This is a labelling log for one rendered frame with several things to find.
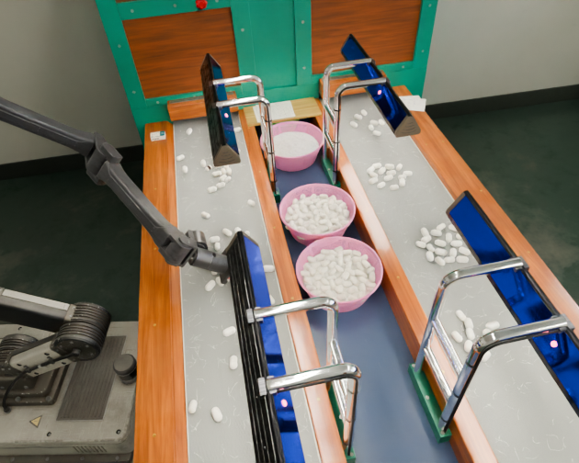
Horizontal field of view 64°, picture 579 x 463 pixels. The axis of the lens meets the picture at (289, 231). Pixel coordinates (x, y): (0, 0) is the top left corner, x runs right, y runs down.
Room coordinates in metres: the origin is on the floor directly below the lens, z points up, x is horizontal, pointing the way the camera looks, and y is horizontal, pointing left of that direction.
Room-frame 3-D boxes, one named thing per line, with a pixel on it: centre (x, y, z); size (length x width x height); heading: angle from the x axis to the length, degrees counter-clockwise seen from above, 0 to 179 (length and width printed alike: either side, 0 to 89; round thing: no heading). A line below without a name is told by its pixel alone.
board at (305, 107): (1.84, 0.00, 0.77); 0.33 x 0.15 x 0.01; 99
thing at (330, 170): (1.48, -0.26, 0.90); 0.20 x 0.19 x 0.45; 9
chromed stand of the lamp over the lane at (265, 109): (1.42, 0.13, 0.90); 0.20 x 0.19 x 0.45; 9
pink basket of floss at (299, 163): (1.62, -0.04, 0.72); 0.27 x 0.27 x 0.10
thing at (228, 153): (1.41, 0.21, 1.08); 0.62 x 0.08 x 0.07; 9
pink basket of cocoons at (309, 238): (1.19, -0.10, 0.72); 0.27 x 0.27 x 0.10
